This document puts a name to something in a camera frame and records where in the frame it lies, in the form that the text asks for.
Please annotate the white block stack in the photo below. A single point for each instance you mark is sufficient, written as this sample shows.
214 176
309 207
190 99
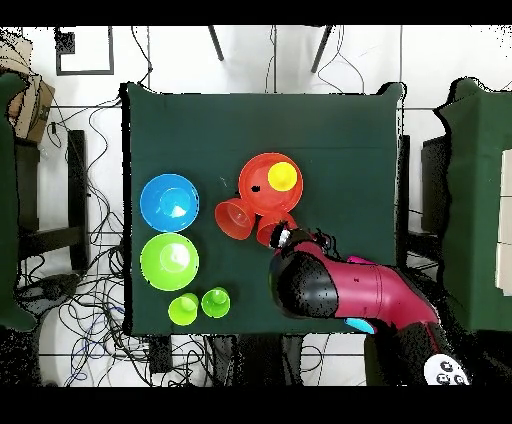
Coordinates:
504 224

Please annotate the black tripod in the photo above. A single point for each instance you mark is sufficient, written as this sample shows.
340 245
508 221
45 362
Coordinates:
216 44

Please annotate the lime green cup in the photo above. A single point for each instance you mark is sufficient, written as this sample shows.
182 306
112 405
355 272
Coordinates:
183 311

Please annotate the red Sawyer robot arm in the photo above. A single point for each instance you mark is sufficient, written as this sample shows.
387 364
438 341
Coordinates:
360 288

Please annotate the dark green side tablecloth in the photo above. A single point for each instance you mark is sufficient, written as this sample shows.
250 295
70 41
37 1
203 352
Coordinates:
476 180
8 200

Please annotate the cardboard box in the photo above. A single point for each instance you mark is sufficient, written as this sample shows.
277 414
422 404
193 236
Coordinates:
30 108

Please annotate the grey stand base with knob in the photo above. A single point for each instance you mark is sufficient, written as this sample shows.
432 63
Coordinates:
48 292

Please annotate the small orange bowl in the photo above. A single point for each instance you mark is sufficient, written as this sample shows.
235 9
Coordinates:
234 220
268 228

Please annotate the blue bowl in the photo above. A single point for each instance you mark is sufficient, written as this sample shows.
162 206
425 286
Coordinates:
169 202

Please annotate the black bench frame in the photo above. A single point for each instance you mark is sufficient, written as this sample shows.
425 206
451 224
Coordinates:
78 192
434 184

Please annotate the yellow cup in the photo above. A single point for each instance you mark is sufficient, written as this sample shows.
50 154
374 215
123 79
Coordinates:
282 176

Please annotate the large orange bowl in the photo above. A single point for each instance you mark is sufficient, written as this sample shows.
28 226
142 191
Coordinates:
256 176

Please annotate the black square floor frame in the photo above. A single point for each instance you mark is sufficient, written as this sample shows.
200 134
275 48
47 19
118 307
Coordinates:
64 44

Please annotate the lime green bowl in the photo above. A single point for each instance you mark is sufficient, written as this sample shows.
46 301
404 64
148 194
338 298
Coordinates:
169 262

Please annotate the blue cup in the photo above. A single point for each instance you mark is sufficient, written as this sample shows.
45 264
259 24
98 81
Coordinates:
360 326

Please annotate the black power strip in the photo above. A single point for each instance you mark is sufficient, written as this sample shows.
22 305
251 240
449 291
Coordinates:
160 354

